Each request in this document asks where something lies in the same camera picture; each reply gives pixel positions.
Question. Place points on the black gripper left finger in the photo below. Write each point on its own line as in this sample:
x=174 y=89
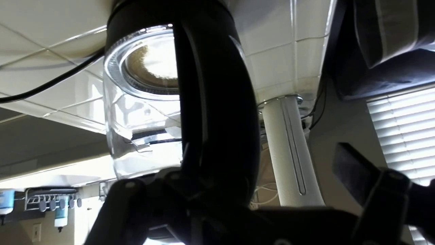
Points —
x=136 y=213

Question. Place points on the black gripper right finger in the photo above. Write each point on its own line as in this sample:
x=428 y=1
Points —
x=388 y=205

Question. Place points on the round black kettle stand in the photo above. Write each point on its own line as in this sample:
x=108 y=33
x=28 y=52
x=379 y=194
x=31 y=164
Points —
x=136 y=14

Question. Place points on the tall blue soap bottle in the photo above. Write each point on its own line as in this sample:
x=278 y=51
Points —
x=61 y=213

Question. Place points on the white window blinds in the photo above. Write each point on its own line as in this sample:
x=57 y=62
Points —
x=407 y=131

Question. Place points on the dish rack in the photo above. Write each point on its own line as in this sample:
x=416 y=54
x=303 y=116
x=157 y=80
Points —
x=45 y=198

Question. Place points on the metal paper towel holder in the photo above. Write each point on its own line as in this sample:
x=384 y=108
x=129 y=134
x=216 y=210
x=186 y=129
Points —
x=299 y=145

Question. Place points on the white paper towel roll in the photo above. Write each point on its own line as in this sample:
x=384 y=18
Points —
x=285 y=155

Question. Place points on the dark blue sofa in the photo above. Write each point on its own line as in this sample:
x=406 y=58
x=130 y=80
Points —
x=375 y=82

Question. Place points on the small blue container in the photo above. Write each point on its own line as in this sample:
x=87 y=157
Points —
x=6 y=202

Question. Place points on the striped grey white pillow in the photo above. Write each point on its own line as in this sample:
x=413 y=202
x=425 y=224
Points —
x=394 y=32

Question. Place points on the white tiled counter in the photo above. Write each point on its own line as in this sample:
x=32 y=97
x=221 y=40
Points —
x=289 y=55

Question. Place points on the white wall outlet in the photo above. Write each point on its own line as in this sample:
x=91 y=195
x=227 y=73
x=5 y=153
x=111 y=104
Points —
x=36 y=232

